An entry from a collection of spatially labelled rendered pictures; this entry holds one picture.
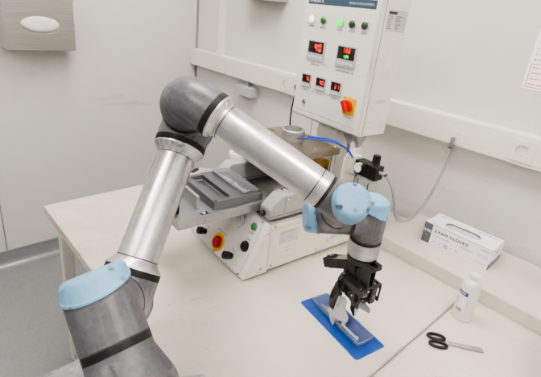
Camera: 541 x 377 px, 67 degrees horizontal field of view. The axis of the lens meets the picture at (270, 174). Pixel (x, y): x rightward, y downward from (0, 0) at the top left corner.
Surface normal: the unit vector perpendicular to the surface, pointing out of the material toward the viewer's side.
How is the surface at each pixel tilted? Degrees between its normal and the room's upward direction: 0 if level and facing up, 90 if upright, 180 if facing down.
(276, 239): 90
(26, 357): 0
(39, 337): 0
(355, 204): 52
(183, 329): 0
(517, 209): 90
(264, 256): 90
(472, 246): 87
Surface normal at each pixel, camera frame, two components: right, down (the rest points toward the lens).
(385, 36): 0.60, 0.36
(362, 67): -0.80, 0.15
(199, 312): 0.10, -0.92
